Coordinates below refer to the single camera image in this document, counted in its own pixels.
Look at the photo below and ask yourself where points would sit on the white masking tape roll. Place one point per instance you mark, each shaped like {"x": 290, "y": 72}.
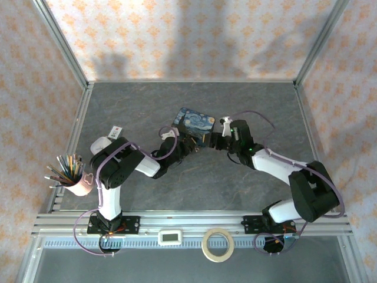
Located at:
{"x": 206, "y": 250}

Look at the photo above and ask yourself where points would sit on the aluminium side frame rail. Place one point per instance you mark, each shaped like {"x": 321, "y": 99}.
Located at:
{"x": 79, "y": 118}
{"x": 307, "y": 123}

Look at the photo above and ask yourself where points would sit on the pink pencil cup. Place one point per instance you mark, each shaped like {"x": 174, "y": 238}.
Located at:
{"x": 82, "y": 184}

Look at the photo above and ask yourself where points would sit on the white digital timer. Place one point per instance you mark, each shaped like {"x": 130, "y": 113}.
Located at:
{"x": 170, "y": 237}

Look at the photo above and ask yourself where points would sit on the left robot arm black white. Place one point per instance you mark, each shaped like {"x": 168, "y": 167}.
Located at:
{"x": 110, "y": 203}

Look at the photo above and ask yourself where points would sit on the aluminium front frame rail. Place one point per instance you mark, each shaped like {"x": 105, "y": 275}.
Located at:
{"x": 191, "y": 218}

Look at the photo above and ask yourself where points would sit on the small white card red mark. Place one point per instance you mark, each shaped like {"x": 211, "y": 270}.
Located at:
{"x": 115, "y": 132}

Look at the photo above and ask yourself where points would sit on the aluminium back frame rail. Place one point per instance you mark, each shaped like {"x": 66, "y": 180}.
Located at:
{"x": 191, "y": 80}

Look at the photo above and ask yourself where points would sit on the aluminium upright frame post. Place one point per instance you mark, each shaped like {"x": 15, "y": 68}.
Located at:
{"x": 321, "y": 41}
{"x": 62, "y": 44}

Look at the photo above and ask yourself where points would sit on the starry night print mat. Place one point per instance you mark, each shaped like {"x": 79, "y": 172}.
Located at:
{"x": 194, "y": 122}

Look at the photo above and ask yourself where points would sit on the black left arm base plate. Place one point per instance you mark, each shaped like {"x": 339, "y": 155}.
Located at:
{"x": 131, "y": 224}

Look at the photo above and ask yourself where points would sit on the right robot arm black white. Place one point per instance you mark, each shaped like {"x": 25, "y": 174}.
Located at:
{"x": 271, "y": 165}

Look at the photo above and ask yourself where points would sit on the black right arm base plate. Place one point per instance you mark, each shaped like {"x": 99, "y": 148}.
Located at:
{"x": 251, "y": 224}

